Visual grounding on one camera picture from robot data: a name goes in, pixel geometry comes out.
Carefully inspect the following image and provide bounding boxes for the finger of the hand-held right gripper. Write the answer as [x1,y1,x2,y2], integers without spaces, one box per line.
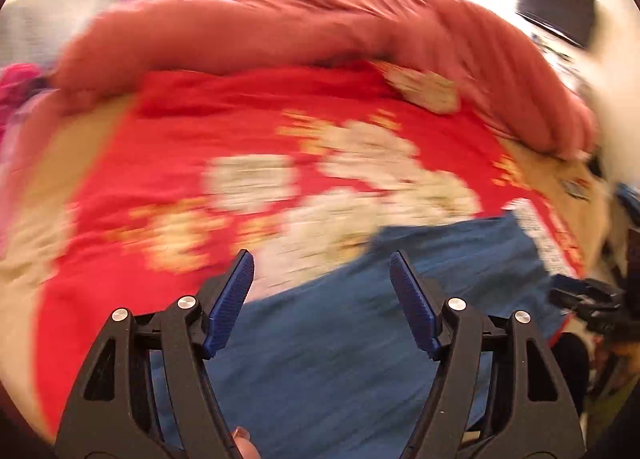
[549,274,623,327]

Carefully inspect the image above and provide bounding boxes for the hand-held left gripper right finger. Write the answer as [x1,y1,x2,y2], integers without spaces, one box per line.
[389,251,586,459]

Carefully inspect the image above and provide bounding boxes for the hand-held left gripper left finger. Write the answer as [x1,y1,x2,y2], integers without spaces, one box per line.
[55,249,255,459]

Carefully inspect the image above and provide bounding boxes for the blue denim pants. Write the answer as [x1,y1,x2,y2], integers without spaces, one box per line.
[150,215,567,459]

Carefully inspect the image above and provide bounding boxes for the person's left hand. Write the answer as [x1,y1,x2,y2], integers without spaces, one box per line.
[232,425,262,459]

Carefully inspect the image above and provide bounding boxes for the small printed packet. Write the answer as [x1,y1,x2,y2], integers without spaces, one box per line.
[559,178,590,200]

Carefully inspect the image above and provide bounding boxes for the red floral blanket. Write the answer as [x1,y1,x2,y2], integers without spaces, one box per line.
[0,63,592,440]

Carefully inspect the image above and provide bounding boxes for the orange duvet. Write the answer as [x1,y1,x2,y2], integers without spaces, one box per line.
[50,0,599,160]

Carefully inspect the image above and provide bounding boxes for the black flat screen monitor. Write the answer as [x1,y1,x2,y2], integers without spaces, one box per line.
[515,0,599,50]

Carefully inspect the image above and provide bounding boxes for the pink cloth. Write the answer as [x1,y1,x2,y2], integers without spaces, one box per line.
[0,63,47,140]

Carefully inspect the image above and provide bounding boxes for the grey quilted headboard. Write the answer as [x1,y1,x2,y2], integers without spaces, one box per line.
[0,0,128,70]

